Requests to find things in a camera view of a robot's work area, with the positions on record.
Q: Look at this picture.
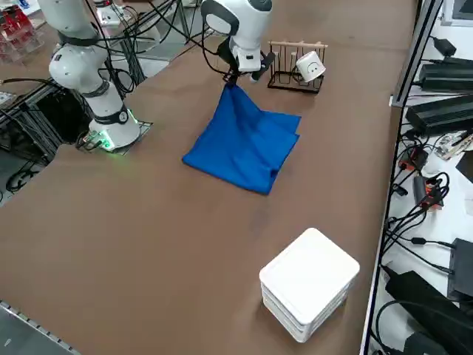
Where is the clear acrylic shelf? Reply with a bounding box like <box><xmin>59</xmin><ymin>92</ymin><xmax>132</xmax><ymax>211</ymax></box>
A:
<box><xmin>0</xmin><ymin>7</ymin><xmax>46</xmax><ymax>66</ymax></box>

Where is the large black power supply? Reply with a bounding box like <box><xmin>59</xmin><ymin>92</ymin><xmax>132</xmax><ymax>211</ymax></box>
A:
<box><xmin>384</xmin><ymin>271</ymin><xmax>473</xmax><ymax>355</ymax></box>

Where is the black wire cup rack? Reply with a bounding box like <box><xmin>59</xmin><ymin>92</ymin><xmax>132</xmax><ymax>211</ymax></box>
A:
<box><xmin>266</xmin><ymin>39</ymin><xmax>330</xmax><ymax>95</ymax></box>

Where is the black wrist camera block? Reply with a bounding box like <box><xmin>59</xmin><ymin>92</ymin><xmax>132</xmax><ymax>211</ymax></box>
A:
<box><xmin>248</xmin><ymin>50</ymin><xmax>277</xmax><ymax>85</ymax></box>

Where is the aluminium profile post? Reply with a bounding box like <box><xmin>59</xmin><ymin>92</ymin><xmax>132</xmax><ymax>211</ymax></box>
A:
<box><xmin>390</xmin><ymin>0</ymin><xmax>444</xmax><ymax>109</ymax></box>

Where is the black cable with ferrite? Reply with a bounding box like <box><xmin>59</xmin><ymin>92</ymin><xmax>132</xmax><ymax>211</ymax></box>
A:
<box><xmin>382</xmin><ymin>217</ymin><xmax>459</xmax><ymax>260</ymax></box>

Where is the white stacked drawer box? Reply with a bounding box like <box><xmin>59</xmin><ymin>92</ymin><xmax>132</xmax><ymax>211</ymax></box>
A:
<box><xmin>258</xmin><ymin>226</ymin><xmax>361</xmax><ymax>343</ymax></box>

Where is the white cup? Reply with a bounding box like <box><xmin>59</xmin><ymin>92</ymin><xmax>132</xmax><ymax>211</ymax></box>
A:
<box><xmin>294</xmin><ymin>50</ymin><xmax>327</xmax><ymax>83</ymax></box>

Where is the dark finned power supply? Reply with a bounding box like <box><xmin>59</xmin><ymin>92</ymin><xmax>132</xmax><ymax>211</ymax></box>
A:
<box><xmin>405</xmin><ymin>95</ymin><xmax>473</xmax><ymax>138</ymax></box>
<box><xmin>420</xmin><ymin>61</ymin><xmax>473</xmax><ymax>94</ymax></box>

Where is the aluminium edge rail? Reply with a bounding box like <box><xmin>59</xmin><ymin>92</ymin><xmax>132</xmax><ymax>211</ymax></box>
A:
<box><xmin>0</xmin><ymin>298</ymin><xmax>81</xmax><ymax>355</ymax></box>

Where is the small white device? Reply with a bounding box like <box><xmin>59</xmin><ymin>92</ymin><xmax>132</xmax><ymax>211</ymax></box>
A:
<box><xmin>94</xmin><ymin>5</ymin><xmax>123</xmax><ymax>27</ymax></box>

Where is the small black adapter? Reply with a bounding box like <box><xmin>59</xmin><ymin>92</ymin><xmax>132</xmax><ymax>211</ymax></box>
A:
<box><xmin>412</xmin><ymin>175</ymin><xmax>429</xmax><ymax>204</ymax></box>

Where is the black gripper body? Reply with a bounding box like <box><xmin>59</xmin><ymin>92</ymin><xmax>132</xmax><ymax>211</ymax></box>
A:
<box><xmin>217</xmin><ymin>38</ymin><xmax>241</xmax><ymax>77</ymax></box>

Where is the orange lit power strip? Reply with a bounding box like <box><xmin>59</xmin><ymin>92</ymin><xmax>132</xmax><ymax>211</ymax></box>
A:
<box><xmin>398</xmin><ymin>146</ymin><xmax>430</xmax><ymax>172</ymax></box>

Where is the small black power brick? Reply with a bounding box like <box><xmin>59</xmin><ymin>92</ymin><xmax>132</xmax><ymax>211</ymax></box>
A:
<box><xmin>432</xmin><ymin>35</ymin><xmax>458</xmax><ymax>57</ymax></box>

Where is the black box device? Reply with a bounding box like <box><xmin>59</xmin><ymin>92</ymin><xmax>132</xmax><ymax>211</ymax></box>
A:
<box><xmin>446</xmin><ymin>237</ymin><xmax>473</xmax><ymax>305</ymax></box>

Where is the aluminium table frame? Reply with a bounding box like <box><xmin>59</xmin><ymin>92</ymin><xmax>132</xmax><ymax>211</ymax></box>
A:
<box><xmin>0</xmin><ymin>75</ymin><xmax>95</xmax><ymax>166</ymax></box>

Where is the blue towel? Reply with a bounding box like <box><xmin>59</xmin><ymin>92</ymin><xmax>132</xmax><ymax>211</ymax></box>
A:
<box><xmin>181</xmin><ymin>81</ymin><xmax>302</xmax><ymax>196</ymax></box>

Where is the bare circuit board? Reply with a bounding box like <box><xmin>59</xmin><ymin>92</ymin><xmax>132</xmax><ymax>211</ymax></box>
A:
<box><xmin>435</xmin><ymin>131</ymin><xmax>473</xmax><ymax>160</ymax></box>

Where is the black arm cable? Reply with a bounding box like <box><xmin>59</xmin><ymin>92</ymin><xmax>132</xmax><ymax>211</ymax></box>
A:
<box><xmin>184</xmin><ymin>21</ymin><xmax>237</xmax><ymax>83</ymax></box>

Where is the red black power strip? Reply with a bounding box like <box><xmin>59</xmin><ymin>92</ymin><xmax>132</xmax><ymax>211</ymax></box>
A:
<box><xmin>421</xmin><ymin>183</ymin><xmax>449</xmax><ymax>212</ymax></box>

